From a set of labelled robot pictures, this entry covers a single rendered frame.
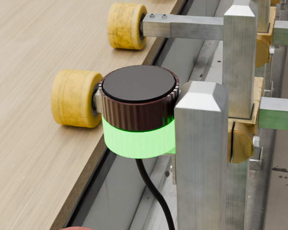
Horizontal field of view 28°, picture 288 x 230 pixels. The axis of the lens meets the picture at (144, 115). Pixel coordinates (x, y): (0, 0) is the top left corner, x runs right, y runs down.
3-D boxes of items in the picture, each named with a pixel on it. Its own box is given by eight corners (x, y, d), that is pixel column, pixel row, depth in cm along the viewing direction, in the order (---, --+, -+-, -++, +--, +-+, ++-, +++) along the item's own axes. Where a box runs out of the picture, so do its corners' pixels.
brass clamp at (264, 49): (278, 33, 100) (280, 6, 98) (272, 70, 90) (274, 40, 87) (242, 31, 102) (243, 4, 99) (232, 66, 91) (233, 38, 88)
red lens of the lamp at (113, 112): (186, 92, 46) (186, 67, 44) (170, 134, 41) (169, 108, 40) (114, 86, 47) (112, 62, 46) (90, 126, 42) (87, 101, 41)
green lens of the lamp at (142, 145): (187, 118, 47) (186, 95, 46) (171, 162, 42) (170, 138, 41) (117, 111, 48) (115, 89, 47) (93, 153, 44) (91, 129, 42)
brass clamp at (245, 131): (266, 108, 80) (268, 76, 78) (256, 167, 69) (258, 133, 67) (221, 104, 82) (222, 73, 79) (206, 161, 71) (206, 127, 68)
